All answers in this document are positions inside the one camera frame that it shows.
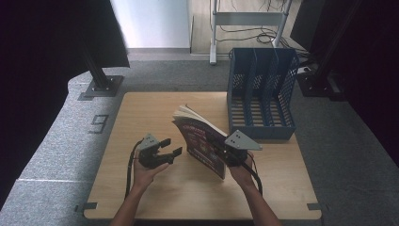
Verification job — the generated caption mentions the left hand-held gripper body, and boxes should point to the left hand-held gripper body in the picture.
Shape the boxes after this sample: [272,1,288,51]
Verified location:
[136,133,175,170]

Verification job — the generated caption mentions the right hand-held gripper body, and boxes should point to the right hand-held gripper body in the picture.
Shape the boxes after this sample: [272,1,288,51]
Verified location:
[223,129,263,168]

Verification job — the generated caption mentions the purple cover book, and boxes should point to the purple cover book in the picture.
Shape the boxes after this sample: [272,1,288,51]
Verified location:
[171,104,230,181]

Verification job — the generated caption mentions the blue mesh file rack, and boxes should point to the blue mesh file rack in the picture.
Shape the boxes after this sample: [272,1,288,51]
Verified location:
[226,46,300,140]

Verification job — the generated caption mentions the person's left hand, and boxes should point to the person's left hand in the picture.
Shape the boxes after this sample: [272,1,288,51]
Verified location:
[133,152,171,191]

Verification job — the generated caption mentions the person's right hand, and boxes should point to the person's right hand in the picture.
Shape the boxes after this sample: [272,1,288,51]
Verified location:
[227,151,256,188]

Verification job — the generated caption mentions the black curtain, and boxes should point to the black curtain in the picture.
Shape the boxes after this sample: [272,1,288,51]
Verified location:
[290,0,399,169]
[0,0,131,210]

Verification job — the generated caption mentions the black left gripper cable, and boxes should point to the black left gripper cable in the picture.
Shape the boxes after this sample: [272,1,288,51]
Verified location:
[124,139,145,201]

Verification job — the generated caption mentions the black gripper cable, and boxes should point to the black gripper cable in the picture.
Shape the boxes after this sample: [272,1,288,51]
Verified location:
[246,152,264,196]
[124,139,145,201]

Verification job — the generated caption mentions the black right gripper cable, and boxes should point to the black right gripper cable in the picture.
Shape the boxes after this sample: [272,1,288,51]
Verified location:
[246,152,264,196]

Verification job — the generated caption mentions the black metal stand post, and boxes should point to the black metal stand post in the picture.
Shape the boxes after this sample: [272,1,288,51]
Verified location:
[78,27,125,99]
[295,0,349,100]

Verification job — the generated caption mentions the black floor cables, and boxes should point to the black floor cables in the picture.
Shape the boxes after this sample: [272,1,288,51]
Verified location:
[215,0,318,62]

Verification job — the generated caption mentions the white metal stand frame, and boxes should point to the white metal stand frame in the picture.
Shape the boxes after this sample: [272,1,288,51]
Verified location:
[209,0,295,66]

